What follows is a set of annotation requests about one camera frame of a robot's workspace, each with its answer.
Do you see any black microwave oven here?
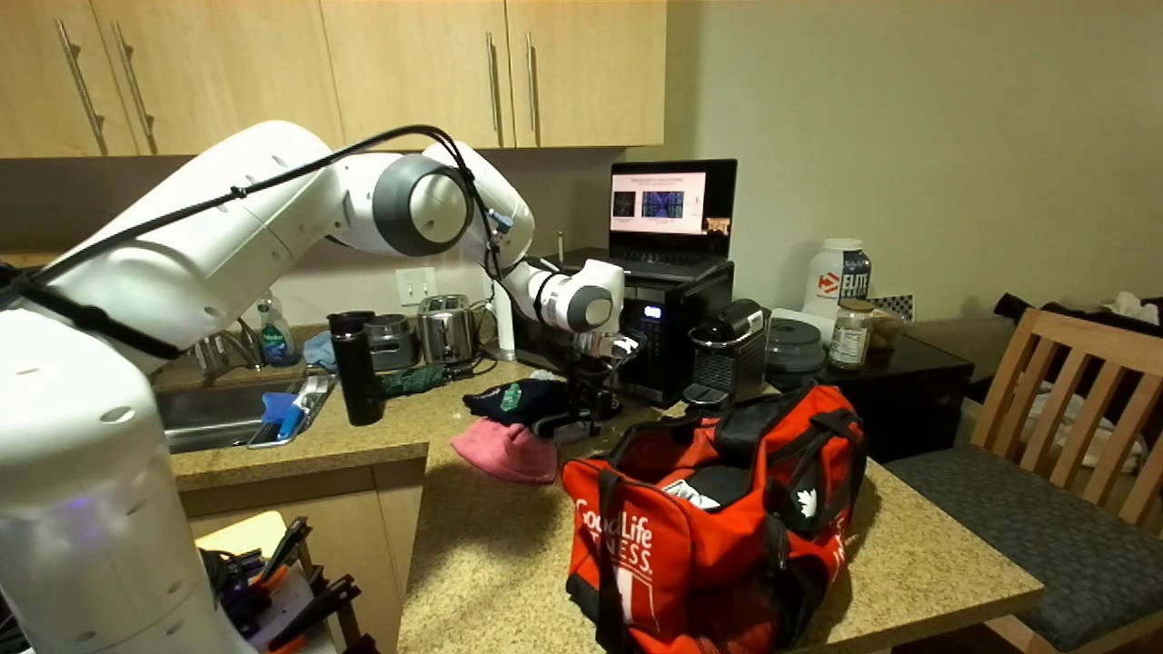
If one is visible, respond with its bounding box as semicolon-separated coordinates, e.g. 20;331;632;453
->
504;256;739;412

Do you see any wooden chair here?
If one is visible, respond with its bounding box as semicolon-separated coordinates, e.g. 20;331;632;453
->
889;302;1163;654

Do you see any blue dish soap bottle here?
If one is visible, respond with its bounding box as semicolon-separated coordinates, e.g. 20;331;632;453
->
250;297;300;370

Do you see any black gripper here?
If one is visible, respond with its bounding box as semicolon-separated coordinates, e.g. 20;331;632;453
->
567;345;641;444

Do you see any silver toaster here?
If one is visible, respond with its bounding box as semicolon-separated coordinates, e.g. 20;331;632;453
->
420;292;488;370

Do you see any black low cabinet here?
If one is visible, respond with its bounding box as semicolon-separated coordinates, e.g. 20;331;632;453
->
818;331;978;467

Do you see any black round cooker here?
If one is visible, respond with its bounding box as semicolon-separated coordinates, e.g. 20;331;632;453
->
764;312;834;394

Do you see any white plastic jug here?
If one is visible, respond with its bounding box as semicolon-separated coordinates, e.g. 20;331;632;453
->
807;236;875;335

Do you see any steel kitchen sink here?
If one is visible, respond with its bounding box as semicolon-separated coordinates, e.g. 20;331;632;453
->
153;366;343;458

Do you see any white wall outlet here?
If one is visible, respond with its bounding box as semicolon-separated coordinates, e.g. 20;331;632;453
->
392;262;441;310

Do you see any small black appliance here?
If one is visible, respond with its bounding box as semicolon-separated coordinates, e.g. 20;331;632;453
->
364;312;422;383

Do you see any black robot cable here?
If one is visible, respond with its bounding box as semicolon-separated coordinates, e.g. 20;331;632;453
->
0;121;517;310

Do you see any red duffel bag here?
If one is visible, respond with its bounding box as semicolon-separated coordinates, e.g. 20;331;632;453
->
558;383;872;654

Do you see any black orange tools pile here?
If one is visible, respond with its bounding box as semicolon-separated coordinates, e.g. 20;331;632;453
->
196;517;370;654

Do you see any pink cloth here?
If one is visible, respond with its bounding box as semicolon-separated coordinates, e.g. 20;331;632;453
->
446;418;564;490

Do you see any wooden counter base cabinet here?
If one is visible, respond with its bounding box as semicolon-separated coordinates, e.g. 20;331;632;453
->
175;444;433;654

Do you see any black white striped garment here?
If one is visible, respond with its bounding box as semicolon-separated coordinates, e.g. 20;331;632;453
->
461;370;628;444

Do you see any black laptop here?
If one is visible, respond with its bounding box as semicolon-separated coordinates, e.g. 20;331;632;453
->
560;157;742;280

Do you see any black travel tumbler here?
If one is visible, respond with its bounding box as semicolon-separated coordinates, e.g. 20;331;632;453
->
323;310;389;430

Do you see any grey seat cushion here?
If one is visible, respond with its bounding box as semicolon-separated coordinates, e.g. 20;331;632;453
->
889;444;1163;654

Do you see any glass jar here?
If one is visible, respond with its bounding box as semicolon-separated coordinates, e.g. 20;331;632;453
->
826;297;881;375

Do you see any blue dish brush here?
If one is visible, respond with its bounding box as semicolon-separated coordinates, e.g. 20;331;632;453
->
256;384;314;444

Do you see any black coffee maker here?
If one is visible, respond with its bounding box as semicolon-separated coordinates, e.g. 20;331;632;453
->
679;295;775;418

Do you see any chrome faucet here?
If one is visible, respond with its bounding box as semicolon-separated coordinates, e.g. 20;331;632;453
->
193;322;265;375

